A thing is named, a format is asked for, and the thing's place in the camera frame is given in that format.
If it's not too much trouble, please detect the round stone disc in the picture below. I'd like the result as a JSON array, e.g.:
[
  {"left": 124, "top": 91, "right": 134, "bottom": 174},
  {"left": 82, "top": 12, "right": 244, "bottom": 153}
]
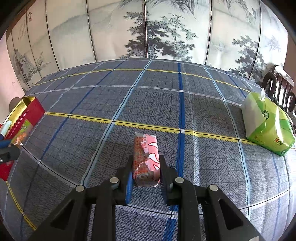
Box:
[{"left": 9, "top": 97, "right": 21, "bottom": 110}]

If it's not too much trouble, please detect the dark wooden chair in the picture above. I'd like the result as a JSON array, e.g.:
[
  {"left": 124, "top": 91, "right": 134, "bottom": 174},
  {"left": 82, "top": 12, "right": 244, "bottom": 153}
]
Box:
[{"left": 261, "top": 64, "right": 296, "bottom": 130}]

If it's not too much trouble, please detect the pink snack packet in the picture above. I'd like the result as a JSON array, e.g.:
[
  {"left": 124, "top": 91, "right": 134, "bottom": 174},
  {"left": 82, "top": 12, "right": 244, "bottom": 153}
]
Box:
[{"left": 132, "top": 133, "right": 160, "bottom": 188}]

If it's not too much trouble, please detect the clear bag of orange twists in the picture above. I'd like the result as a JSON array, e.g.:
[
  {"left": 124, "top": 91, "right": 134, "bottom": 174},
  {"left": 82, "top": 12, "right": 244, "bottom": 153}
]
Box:
[{"left": 11, "top": 119, "right": 33, "bottom": 146}]

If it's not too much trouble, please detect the dark blue cracker packet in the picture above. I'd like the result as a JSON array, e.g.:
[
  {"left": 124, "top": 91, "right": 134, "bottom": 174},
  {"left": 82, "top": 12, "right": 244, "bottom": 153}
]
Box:
[{"left": 0, "top": 120, "right": 12, "bottom": 141}]

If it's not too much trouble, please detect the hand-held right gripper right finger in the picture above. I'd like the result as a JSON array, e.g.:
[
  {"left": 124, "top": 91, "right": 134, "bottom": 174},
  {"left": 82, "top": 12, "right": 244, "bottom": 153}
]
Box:
[{"left": 159, "top": 155, "right": 266, "bottom": 241}]

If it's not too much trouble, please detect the red and gold tin box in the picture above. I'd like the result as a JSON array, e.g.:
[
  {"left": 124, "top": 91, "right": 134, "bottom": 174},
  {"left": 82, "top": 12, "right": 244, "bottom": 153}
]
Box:
[{"left": 0, "top": 96, "right": 45, "bottom": 182}]

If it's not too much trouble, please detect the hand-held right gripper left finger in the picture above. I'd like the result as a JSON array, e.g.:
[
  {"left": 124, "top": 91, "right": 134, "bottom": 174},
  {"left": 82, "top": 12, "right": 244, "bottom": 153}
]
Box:
[{"left": 28, "top": 155, "right": 134, "bottom": 241}]

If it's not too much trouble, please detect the painted folding screen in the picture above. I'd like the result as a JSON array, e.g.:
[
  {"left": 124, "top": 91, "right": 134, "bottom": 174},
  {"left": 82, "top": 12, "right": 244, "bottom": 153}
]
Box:
[{"left": 6, "top": 0, "right": 288, "bottom": 93}]

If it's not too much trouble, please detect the green tissue pack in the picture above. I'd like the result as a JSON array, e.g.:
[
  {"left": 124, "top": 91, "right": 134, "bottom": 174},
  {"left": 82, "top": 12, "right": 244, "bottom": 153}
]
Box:
[{"left": 241, "top": 88, "right": 296, "bottom": 157}]

